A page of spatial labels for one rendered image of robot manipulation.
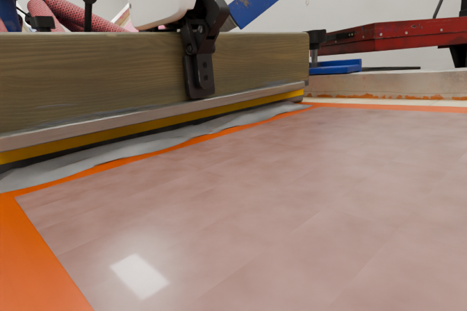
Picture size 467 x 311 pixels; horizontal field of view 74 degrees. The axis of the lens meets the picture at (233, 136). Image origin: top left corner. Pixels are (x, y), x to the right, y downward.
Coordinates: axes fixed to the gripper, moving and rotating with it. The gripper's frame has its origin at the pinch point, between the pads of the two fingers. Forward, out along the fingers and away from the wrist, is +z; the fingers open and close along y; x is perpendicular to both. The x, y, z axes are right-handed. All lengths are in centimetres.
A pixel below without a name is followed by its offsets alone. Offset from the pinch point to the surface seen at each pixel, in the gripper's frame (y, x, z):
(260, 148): 11.8, -2.0, 5.5
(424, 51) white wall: -33, 200, 3
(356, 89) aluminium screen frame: 6.6, 25.4, 4.4
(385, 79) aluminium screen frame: 10.6, 25.4, 2.9
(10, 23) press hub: -87, 1, -18
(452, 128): 21.6, 10.2, 5.5
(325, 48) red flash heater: -42, 101, -3
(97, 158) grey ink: 3.4, -11.2, 5.1
